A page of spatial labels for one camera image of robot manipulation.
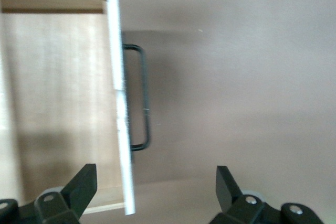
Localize wooden drawer white front black handle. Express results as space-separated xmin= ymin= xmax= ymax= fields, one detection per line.
xmin=0 ymin=0 xmax=152 ymax=216

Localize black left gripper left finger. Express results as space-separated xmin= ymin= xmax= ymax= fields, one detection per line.
xmin=0 ymin=163 xmax=98 ymax=224

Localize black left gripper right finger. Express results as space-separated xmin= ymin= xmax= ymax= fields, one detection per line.
xmin=209 ymin=165 xmax=323 ymax=224

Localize brown table cloth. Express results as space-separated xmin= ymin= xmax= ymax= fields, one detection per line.
xmin=10 ymin=0 xmax=336 ymax=224

